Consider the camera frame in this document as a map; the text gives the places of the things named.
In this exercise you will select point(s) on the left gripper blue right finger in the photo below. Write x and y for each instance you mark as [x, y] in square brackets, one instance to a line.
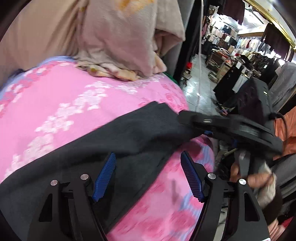
[194, 173]

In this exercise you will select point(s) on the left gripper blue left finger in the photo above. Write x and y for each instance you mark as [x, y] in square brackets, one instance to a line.
[104, 177]

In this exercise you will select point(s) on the dark grey pants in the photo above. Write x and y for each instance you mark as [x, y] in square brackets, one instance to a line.
[51, 197]

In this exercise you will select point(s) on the person right hand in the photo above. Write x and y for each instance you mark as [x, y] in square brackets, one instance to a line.
[262, 180]

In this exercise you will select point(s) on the pink rose bed sheet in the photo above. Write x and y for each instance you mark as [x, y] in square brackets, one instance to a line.
[56, 103]

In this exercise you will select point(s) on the pale floral blanket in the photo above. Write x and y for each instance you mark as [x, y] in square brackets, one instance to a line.
[127, 39]

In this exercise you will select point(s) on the beige headboard cover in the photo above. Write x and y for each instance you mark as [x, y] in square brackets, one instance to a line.
[41, 30]

